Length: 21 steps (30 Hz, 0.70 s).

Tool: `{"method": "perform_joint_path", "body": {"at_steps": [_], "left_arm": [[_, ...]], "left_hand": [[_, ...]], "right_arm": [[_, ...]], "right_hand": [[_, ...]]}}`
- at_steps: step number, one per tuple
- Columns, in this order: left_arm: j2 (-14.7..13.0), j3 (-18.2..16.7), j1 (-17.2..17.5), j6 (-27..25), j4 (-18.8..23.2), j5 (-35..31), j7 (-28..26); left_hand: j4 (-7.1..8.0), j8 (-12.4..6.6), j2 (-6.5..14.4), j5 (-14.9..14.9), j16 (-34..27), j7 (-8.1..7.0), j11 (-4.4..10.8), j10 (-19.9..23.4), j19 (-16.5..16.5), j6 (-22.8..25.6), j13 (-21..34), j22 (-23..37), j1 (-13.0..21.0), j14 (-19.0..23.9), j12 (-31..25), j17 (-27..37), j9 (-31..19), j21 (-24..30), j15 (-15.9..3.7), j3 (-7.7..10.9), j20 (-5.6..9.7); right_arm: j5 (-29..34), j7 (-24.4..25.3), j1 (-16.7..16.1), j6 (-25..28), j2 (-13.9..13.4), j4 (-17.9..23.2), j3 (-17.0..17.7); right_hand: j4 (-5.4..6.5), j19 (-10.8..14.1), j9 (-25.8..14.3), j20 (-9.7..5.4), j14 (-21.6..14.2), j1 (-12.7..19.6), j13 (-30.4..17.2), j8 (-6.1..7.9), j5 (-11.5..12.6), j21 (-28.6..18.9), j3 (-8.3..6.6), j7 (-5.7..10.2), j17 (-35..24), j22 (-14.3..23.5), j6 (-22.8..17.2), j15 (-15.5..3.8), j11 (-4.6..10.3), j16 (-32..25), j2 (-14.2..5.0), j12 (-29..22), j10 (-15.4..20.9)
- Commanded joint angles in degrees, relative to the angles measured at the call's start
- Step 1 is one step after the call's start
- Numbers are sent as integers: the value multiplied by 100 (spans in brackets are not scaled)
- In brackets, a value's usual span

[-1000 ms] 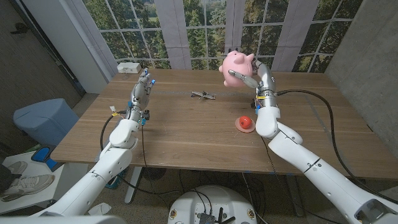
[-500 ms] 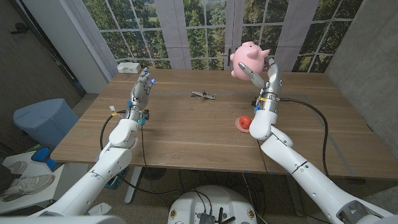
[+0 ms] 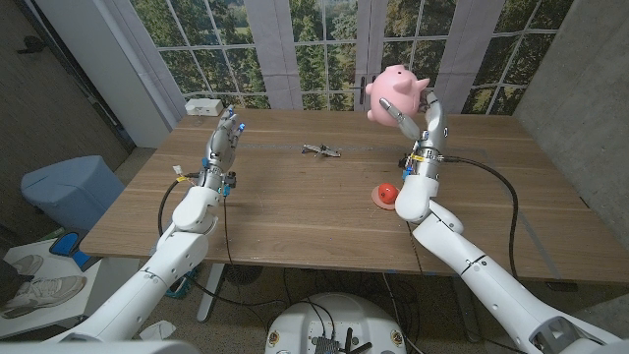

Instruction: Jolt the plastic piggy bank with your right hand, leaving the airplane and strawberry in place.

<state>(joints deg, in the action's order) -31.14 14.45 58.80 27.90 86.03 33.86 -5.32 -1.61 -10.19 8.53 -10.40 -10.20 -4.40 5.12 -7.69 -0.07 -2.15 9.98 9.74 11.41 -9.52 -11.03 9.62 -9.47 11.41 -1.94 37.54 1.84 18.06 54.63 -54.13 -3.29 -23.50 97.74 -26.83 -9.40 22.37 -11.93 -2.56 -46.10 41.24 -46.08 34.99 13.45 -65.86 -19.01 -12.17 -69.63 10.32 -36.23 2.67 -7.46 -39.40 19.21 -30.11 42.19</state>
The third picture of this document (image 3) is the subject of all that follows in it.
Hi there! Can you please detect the teal object under table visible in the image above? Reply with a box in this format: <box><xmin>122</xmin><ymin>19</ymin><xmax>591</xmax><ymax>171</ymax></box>
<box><xmin>166</xmin><ymin>265</ymin><xmax>201</xmax><ymax>300</ymax></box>

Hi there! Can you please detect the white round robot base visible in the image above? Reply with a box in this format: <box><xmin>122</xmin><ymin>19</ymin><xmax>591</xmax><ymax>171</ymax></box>
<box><xmin>264</xmin><ymin>292</ymin><xmax>408</xmax><ymax>354</ymax></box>

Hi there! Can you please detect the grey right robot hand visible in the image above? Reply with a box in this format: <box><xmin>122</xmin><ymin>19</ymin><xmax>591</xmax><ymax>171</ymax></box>
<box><xmin>377</xmin><ymin>90</ymin><xmax>449</xmax><ymax>181</ymax></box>

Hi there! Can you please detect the dark trouser leg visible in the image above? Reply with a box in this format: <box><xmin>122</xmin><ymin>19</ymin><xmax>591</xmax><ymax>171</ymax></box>
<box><xmin>0</xmin><ymin>260</ymin><xmax>22</xmax><ymax>306</ymax></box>

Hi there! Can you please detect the pink plastic piggy bank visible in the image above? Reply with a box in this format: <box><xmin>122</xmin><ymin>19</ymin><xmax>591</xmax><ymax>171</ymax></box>
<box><xmin>364</xmin><ymin>64</ymin><xmax>431</xmax><ymax>128</ymax></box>

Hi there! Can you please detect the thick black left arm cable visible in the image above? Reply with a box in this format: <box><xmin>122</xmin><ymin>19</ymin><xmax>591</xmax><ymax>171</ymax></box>
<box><xmin>156</xmin><ymin>174</ymin><xmax>296</xmax><ymax>311</ymax></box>

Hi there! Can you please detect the printed window backdrop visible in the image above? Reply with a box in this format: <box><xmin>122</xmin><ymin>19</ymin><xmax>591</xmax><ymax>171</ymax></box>
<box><xmin>110</xmin><ymin>0</ymin><xmax>576</xmax><ymax>117</ymax></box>

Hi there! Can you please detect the white plastic box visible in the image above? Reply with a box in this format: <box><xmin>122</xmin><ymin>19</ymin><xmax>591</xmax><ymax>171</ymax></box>
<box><xmin>184</xmin><ymin>97</ymin><xmax>225</xmax><ymax>118</ymax></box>

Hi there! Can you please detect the blue padded object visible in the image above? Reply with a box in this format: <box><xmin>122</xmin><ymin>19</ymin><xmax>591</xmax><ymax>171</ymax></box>
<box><xmin>48</xmin><ymin>231</ymin><xmax>92</xmax><ymax>270</ymax></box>

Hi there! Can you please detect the small grey sneaker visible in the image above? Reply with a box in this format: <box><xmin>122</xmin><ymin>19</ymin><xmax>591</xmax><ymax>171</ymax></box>
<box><xmin>7</xmin><ymin>254</ymin><xmax>44</xmax><ymax>277</ymax></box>

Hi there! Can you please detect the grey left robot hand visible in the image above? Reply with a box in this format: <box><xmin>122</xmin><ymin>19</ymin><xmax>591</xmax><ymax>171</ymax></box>
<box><xmin>200</xmin><ymin>105</ymin><xmax>247</xmax><ymax>198</ymax></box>

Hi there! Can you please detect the white floor board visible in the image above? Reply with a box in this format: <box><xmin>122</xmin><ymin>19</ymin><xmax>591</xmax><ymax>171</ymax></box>
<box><xmin>0</xmin><ymin>239</ymin><xmax>142</xmax><ymax>335</ymax></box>

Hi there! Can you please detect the red ball on pink dish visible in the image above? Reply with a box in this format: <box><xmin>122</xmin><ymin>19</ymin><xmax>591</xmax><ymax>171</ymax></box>
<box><xmin>371</xmin><ymin>185</ymin><xmax>400</xmax><ymax>211</ymax></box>

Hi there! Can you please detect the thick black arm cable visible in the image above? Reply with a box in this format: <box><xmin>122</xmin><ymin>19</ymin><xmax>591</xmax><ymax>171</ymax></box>
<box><xmin>156</xmin><ymin>174</ymin><xmax>296</xmax><ymax>311</ymax></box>
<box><xmin>441</xmin><ymin>154</ymin><xmax>521</xmax><ymax>279</ymax></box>

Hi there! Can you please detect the white table leg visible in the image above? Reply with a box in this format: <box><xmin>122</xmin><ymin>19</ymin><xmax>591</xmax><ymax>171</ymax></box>
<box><xmin>197</xmin><ymin>263</ymin><xmax>226</xmax><ymax>325</ymax></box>

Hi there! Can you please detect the white robot chest panel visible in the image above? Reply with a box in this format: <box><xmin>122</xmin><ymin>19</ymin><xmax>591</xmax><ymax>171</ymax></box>
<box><xmin>0</xmin><ymin>339</ymin><xmax>200</xmax><ymax>354</ymax></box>

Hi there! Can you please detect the black door handle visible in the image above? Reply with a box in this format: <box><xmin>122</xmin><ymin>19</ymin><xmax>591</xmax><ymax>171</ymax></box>
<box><xmin>16</xmin><ymin>34</ymin><xmax>48</xmax><ymax>55</ymax></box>

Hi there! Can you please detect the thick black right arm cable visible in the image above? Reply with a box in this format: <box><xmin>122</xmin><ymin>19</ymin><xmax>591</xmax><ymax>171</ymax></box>
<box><xmin>441</xmin><ymin>154</ymin><xmax>521</xmax><ymax>279</ymax></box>

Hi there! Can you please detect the large grey sneaker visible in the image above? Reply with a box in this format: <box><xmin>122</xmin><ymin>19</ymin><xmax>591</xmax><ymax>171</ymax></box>
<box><xmin>0</xmin><ymin>274</ymin><xmax>87</xmax><ymax>320</ymax></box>

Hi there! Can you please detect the blue-grey lidded bin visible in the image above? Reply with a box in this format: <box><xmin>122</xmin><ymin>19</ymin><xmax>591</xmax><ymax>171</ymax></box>
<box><xmin>20</xmin><ymin>154</ymin><xmax>126</xmax><ymax>236</ymax></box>

